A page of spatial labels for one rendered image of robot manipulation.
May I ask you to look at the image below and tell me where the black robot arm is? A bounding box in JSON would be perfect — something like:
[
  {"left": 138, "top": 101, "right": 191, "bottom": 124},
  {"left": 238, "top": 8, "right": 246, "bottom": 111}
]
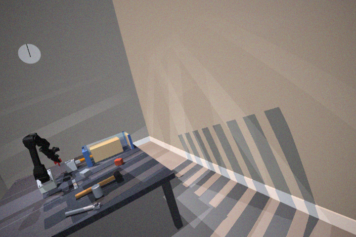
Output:
[{"left": 23, "top": 133, "right": 60, "bottom": 184}]

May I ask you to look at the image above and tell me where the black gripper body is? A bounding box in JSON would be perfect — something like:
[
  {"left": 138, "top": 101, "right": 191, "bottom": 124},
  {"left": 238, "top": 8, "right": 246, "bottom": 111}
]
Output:
[{"left": 45, "top": 150, "right": 59, "bottom": 161}]

